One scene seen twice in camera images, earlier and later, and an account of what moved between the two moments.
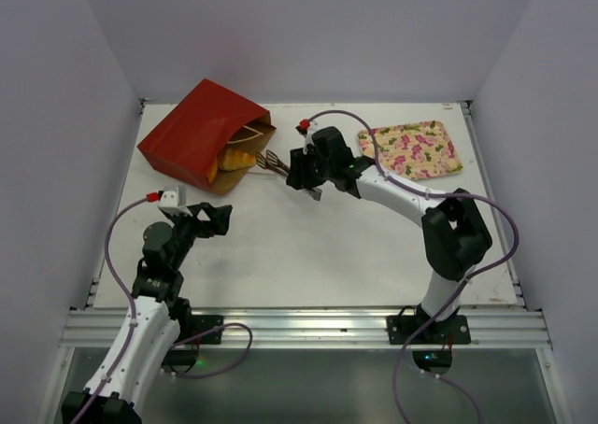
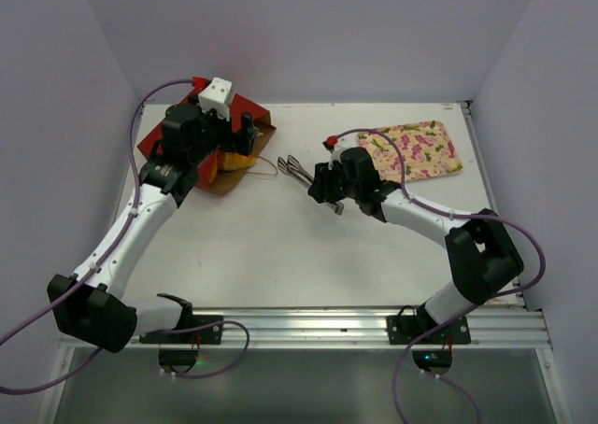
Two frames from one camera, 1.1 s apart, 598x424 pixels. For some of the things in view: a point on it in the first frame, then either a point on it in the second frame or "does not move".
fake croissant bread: [230, 160] does not move
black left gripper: [218, 217] -> [240, 143]
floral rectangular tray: [419, 150] does not move
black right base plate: [413, 327] does not move
